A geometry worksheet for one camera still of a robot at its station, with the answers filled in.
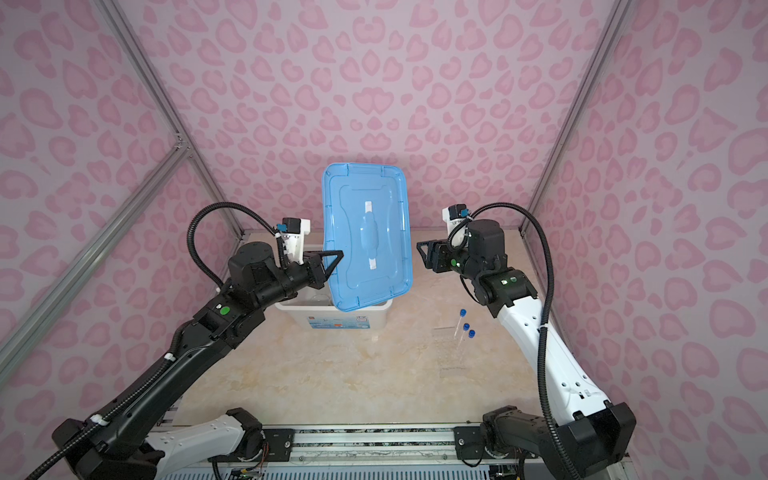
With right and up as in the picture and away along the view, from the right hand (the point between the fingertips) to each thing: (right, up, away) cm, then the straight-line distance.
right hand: (429, 241), depth 71 cm
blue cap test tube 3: (+10, -19, +9) cm, 23 cm away
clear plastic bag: (+9, -32, +17) cm, 37 cm away
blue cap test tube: (+10, -22, +6) cm, 25 cm away
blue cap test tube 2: (+11, -23, +5) cm, 26 cm away
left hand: (-19, -2, -7) cm, 21 cm away
